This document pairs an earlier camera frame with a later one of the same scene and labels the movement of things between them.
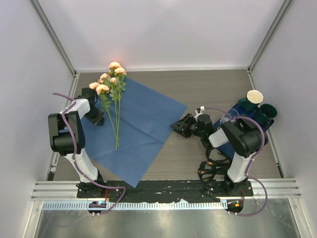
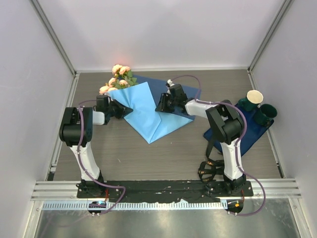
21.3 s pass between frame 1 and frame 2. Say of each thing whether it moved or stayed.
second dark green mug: stayed
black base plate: stayed
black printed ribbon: stayed
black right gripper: moved
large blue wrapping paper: moved
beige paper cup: stayed
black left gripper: moved
